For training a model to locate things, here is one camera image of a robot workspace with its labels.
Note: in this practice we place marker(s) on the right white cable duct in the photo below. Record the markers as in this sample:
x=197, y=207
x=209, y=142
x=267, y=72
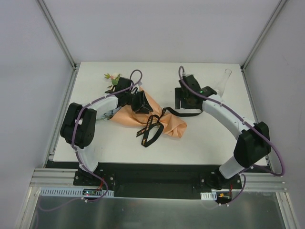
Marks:
x=208, y=196

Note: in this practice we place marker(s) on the front aluminium rail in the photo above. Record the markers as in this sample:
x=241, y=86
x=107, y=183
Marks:
x=57, y=177

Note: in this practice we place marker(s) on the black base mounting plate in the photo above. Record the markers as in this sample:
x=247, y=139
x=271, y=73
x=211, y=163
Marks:
x=150, y=180

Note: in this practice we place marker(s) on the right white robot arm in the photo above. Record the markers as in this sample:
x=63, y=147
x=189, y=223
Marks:
x=252, y=138

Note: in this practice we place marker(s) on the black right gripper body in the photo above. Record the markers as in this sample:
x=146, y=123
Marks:
x=180, y=98

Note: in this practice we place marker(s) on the clear glass vase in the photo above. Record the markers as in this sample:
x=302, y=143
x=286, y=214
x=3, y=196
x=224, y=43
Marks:
x=221, y=84

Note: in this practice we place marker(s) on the blue artificial flower stem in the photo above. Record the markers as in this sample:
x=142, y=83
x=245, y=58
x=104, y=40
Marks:
x=108, y=115

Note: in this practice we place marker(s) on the pink flowers green leaves bunch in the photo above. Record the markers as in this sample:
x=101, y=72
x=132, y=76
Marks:
x=114, y=78

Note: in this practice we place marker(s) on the peach wrapping paper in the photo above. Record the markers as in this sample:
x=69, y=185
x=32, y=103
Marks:
x=173, y=125

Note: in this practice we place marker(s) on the left aluminium frame post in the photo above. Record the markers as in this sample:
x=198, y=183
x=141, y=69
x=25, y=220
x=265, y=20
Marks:
x=56, y=33

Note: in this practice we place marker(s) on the left white cable duct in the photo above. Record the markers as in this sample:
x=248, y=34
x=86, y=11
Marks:
x=75, y=192

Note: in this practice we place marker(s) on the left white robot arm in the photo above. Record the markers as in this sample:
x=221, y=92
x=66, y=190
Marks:
x=78, y=127

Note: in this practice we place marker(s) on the black printed ribbon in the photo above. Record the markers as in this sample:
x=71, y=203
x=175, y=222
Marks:
x=154, y=121

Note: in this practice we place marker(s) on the white cable duct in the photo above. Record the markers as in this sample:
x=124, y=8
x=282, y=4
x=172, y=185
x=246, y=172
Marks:
x=75, y=192
x=208, y=196

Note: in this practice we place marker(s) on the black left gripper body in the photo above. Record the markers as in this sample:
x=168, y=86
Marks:
x=139, y=102

